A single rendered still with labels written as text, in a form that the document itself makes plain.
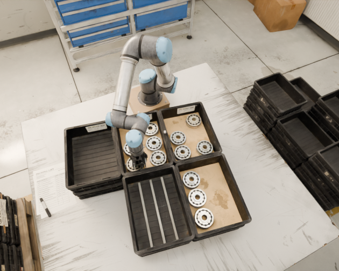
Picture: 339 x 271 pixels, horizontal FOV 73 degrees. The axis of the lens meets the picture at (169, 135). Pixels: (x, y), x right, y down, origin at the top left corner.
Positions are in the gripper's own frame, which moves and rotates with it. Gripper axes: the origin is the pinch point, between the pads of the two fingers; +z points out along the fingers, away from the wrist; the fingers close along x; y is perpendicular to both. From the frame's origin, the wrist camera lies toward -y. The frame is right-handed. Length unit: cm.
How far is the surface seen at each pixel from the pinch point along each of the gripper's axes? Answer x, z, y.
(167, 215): 11.4, 2.7, 32.5
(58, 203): -53, 15, 12
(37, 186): -67, 15, -1
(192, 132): 36.6, 2.9, -17.9
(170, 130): 21.9, 2.8, -21.8
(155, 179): 7.9, 2.8, 11.1
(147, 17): 25, 41, -212
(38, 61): -126, 86, -208
